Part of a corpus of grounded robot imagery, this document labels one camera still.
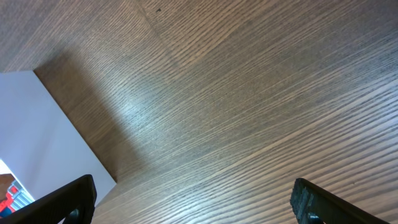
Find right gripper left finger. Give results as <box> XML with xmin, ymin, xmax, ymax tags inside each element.
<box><xmin>1</xmin><ymin>174</ymin><xmax>97</xmax><ymax>224</ymax></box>

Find white box pink interior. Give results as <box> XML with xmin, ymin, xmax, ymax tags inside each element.
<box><xmin>1</xmin><ymin>70</ymin><xmax>116</xmax><ymax>208</ymax></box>

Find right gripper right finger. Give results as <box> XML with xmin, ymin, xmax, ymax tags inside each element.
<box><xmin>290</xmin><ymin>178</ymin><xmax>388</xmax><ymax>224</ymax></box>

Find red toy fire truck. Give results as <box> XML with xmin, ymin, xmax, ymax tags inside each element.
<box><xmin>1</xmin><ymin>180</ymin><xmax>35</xmax><ymax>218</ymax></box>

